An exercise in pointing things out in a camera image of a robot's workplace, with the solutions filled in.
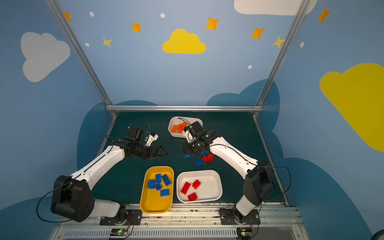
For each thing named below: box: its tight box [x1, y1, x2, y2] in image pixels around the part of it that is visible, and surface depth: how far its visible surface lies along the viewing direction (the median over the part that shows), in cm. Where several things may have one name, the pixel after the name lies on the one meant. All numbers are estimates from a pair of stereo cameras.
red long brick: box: [202, 155, 210, 163], surface depth 96 cm
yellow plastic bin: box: [140, 166, 175, 214], surface depth 83 cm
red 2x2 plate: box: [187, 192, 198, 201], surface depth 82 cm
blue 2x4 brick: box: [161, 174, 171, 187], surface depth 88 cm
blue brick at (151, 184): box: [148, 179, 156, 189], surface depth 84 cm
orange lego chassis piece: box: [177, 122, 188, 134], surface depth 113 cm
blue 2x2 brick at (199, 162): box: [195, 159, 204, 167], surface depth 95 cm
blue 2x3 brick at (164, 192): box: [160, 189, 170, 197], surface depth 82 cm
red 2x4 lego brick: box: [180, 181, 191, 195], surface depth 84 cm
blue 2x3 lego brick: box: [155, 173, 162, 183], surface depth 87 cm
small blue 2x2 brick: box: [154, 183, 162, 191], surface depth 85 cm
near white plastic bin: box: [176, 169, 223, 204], surface depth 86 cm
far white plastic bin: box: [168, 116, 203, 138], surface depth 113 cm
